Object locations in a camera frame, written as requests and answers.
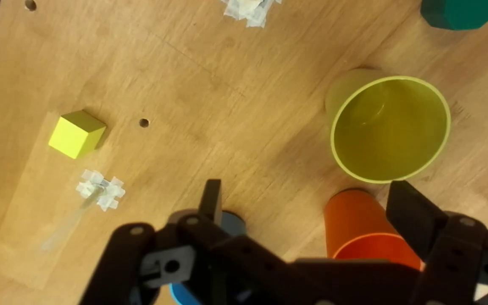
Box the green cylinder block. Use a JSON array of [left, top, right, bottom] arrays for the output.
[[419, 0, 488, 33]]

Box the white jack toy with stick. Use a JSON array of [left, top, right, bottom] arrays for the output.
[[39, 168, 129, 253], [220, 0, 283, 29]]

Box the orange plastic cup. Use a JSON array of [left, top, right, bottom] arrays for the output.
[[322, 187, 427, 273]]

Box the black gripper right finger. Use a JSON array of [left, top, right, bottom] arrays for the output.
[[385, 178, 488, 305]]

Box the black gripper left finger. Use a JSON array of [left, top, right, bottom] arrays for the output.
[[80, 178, 292, 305]]

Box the yellow cube block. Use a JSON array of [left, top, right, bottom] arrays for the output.
[[48, 109, 109, 161]]

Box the yellow plastic cup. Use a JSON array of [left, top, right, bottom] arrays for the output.
[[325, 66, 454, 187]]

